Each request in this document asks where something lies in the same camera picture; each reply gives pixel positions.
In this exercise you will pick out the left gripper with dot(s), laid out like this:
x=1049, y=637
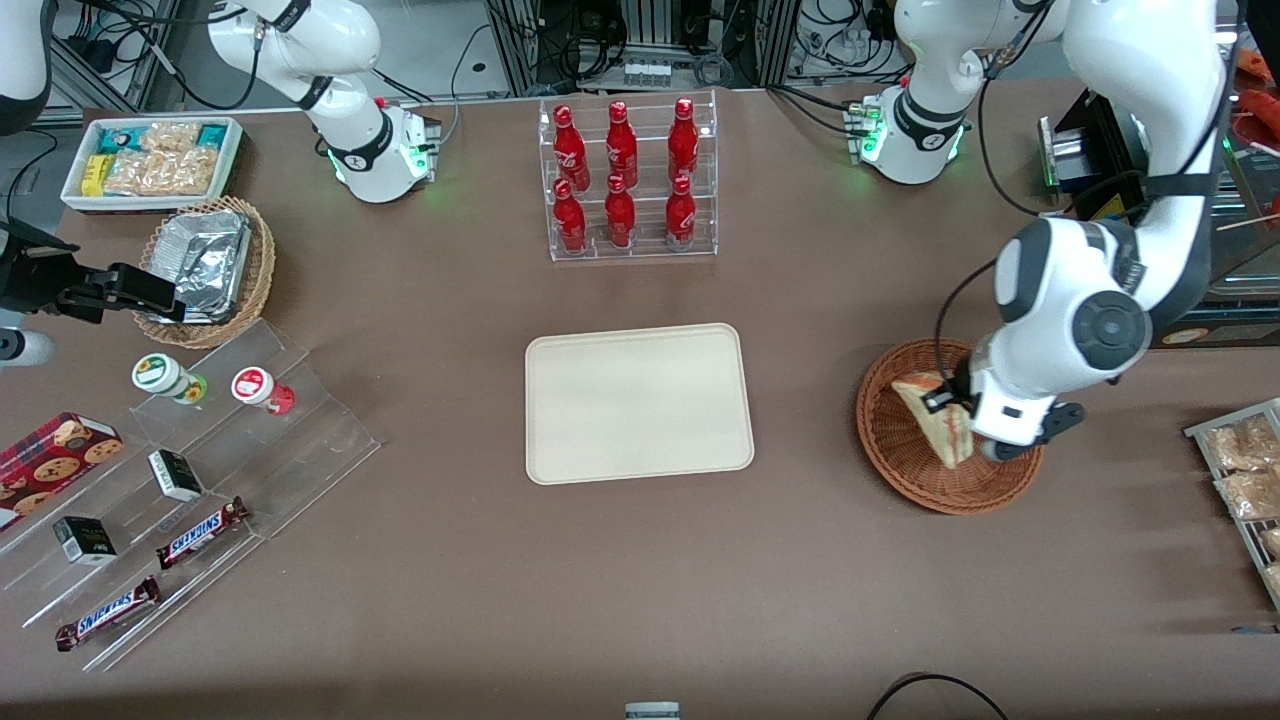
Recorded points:
x=961, y=386

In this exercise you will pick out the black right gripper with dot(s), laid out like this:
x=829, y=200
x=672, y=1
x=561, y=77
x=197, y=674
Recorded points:
x=28, y=275

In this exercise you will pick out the triangular sandwich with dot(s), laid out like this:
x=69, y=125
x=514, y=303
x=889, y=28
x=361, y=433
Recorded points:
x=940, y=430

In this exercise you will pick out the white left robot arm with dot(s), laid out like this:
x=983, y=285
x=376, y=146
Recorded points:
x=1140, y=60

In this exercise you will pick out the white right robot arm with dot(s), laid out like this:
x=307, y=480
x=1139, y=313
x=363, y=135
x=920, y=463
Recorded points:
x=370, y=150

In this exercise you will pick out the brown round wicker basket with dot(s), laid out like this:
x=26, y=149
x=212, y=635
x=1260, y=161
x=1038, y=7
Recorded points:
x=930, y=480

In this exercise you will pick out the light tan wicker basket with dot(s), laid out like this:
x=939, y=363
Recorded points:
x=262, y=270

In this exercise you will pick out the tray of packaged snacks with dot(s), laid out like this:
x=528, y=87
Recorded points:
x=1205, y=432

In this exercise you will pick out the cream plastic tray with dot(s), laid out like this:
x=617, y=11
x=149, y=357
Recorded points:
x=640, y=405

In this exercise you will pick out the crumpled foil container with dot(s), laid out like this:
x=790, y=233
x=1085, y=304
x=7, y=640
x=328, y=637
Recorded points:
x=205, y=260

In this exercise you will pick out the green label white-lid cup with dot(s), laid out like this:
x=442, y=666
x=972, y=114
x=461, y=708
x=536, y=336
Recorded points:
x=160, y=373

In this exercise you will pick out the clear cracker bag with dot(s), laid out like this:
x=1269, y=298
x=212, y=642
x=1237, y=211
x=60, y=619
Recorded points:
x=170, y=136
x=165, y=172

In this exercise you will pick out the white rectangular snack bin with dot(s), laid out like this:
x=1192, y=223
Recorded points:
x=72, y=190

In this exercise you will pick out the yellow snack packet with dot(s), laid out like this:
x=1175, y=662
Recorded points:
x=96, y=175

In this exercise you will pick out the red label white-lid cup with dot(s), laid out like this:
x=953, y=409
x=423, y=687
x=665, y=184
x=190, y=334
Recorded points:
x=255, y=386

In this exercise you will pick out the teal snack packet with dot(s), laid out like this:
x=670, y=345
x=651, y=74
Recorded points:
x=118, y=138
x=212, y=135

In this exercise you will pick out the small black box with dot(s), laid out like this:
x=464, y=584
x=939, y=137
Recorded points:
x=175, y=475
x=85, y=540

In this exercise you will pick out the red cookie box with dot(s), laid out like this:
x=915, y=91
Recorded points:
x=50, y=465

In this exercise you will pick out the clear bag of fried snacks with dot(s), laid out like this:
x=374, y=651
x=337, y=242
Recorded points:
x=1245, y=445
x=1250, y=495

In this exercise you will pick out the clear acrylic stepped display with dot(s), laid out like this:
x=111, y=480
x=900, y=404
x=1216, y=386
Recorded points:
x=300, y=440

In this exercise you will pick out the Snickers chocolate bar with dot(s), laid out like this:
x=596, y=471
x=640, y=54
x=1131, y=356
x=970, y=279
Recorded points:
x=108, y=612
x=200, y=532

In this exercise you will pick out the steel food pan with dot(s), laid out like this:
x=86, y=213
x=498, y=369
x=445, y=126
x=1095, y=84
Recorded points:
x=1245, y=170
x=1255, y=260

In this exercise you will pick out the wooden skewer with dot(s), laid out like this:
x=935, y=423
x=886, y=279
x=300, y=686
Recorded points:
x=1250, y=223

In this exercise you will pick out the red cola bottle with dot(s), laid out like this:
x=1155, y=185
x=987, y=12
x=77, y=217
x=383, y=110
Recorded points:
x=621, y=145
x=683, y=140
x=620, y=215
x=570, y=220
x=681, y=215
x=572, y=150

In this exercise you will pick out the clear acrylic bottle rack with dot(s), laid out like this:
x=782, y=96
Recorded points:
x=645, y=250

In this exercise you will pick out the small grey device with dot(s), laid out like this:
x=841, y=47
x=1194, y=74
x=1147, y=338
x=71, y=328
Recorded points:
x=652, y=711

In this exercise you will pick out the white power strip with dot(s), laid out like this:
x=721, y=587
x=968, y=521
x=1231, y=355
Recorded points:
x=645, y=73

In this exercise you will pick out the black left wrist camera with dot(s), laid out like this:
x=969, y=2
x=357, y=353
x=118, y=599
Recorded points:
x=945, y=400

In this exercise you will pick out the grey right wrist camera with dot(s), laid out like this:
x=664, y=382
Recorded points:
x=25, y=348

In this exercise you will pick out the aluminium frame rack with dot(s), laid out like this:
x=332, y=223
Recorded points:
x=530, y=50

